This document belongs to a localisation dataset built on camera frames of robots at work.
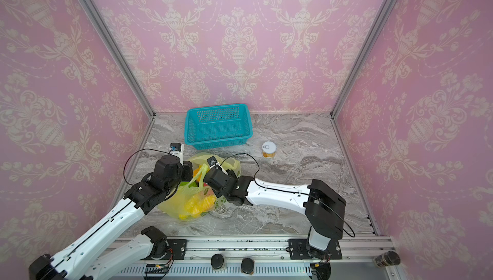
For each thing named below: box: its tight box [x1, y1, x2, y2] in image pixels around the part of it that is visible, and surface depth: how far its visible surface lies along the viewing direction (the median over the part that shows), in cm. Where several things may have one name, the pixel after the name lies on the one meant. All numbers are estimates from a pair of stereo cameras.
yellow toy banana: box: [178, 193, 217, 220], surface depth 81 cm
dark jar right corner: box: [374, 250, 401, 267], surface depth 66 cm
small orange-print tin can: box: [261, 141, 277, 159], surface depth 101 cm
